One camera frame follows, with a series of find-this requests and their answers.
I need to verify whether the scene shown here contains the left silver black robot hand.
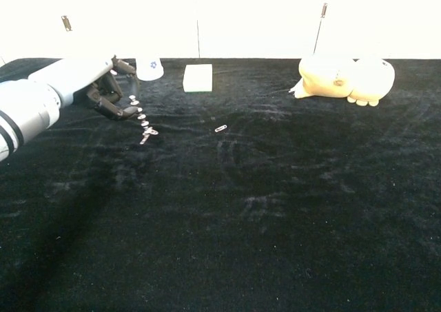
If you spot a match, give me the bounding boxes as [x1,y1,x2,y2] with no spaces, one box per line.
[28,54,141,121]

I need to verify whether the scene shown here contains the silver magnetic bead chain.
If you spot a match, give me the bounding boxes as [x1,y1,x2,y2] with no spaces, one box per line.
[129,94,153,137]

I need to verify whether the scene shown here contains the white paper cup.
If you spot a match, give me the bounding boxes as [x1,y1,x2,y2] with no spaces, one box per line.
[135,57,164,82]

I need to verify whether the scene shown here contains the white sponge green base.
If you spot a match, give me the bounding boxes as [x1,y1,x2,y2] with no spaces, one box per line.
[183,63,213,93]

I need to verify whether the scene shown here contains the black velvet tablecloth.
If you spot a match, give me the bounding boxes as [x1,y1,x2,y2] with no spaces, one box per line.
[0,57,441,312]

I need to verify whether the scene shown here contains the cream plush toy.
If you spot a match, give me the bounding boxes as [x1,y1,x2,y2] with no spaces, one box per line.
[288,54,396,107]

